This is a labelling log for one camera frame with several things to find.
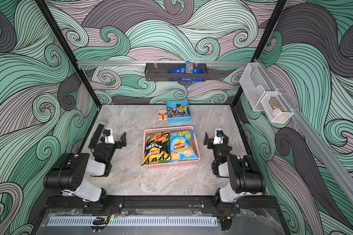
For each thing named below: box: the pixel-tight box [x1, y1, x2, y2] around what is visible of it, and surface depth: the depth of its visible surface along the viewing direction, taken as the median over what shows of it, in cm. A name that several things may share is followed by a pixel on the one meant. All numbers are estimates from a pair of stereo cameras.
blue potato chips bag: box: [167, 130, 199, 165], surface depth 83 cm
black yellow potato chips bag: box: [141, 131, 171, 166], surface depth 82 cm
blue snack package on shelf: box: [168, 61, 205, 82], surface depth 93 cm
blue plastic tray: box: [166, 100, 192, 123], surface depth 120 cm
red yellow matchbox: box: [158, 109, 168, 121], surface depth 114 cm
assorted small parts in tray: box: [166, 103, 191, 118], surface depth 117 cm
